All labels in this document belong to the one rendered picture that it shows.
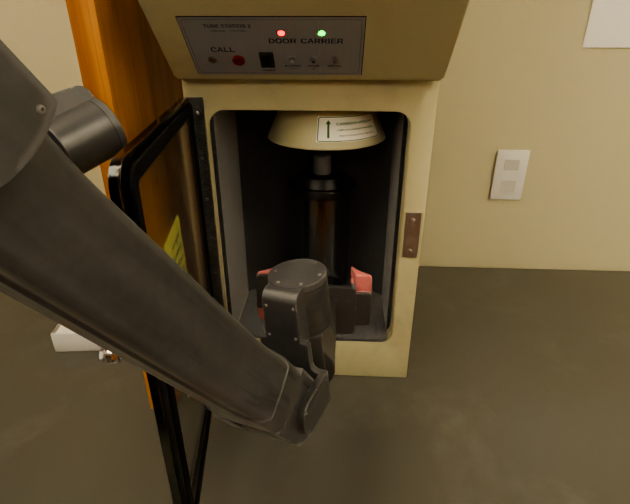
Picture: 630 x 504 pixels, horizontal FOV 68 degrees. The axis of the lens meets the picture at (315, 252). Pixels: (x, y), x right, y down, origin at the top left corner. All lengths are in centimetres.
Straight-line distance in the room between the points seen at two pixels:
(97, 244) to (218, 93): 44
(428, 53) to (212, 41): 23
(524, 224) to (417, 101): 65
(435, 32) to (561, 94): 64
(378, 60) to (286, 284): 28
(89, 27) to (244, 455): 55
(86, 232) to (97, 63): 38
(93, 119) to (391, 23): 30
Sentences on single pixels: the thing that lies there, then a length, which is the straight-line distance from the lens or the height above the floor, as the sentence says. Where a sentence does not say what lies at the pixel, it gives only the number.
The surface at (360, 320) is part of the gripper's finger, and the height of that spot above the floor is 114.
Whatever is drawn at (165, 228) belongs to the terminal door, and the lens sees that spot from 46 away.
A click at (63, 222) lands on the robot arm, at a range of 22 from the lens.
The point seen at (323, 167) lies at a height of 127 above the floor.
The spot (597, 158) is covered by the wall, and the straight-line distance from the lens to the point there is 122.
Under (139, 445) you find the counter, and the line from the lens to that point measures 75.
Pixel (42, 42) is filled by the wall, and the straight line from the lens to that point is 122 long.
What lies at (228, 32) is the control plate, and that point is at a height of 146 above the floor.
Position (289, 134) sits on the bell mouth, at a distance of 67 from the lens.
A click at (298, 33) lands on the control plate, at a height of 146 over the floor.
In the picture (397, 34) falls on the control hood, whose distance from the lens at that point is 54.
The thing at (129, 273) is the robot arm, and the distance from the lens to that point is 24.
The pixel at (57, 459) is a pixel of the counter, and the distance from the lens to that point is 78.
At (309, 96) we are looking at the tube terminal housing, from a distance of 62.
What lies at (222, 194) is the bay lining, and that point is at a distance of 68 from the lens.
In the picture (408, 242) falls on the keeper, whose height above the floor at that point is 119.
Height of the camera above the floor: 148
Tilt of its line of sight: 27 degrees down
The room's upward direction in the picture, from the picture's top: straight up
